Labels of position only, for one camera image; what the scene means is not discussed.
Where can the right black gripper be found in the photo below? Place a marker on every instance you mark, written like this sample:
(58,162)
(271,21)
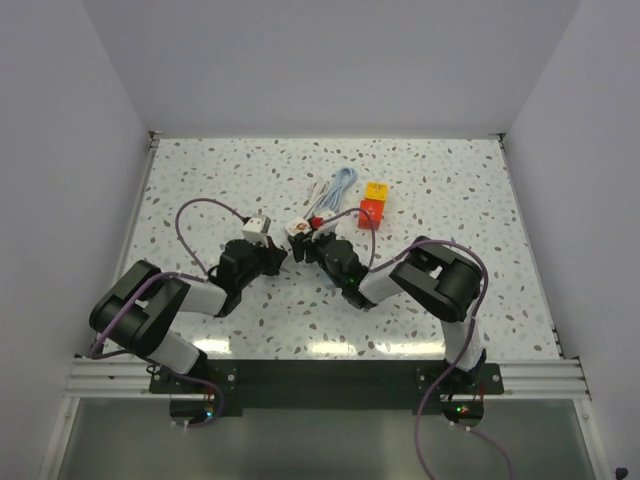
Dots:
(307,248)

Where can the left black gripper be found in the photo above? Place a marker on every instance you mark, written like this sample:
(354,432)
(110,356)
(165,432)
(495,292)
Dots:
(274,256)

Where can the white cube plug adapter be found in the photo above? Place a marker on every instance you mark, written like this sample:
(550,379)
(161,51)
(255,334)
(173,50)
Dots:
(297,226)

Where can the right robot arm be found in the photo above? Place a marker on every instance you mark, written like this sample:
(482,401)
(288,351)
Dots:
(448,280)

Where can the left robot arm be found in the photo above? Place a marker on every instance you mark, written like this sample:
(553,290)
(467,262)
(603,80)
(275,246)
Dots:
(138,311)

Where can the red cube plug adapter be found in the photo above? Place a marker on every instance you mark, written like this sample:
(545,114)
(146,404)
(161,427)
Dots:
(371,213)

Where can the yellow cube plug adapter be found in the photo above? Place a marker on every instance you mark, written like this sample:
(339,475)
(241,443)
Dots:
(376,191)

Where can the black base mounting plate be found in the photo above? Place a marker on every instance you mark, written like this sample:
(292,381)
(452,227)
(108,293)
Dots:
(233,387)

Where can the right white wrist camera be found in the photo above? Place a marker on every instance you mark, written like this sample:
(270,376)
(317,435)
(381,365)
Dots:
(324,221)

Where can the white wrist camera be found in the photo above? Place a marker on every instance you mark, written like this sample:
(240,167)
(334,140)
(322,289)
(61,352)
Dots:
(256,230)
(324,221)

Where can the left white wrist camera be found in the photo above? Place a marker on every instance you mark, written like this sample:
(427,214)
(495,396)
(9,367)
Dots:
(256,230)

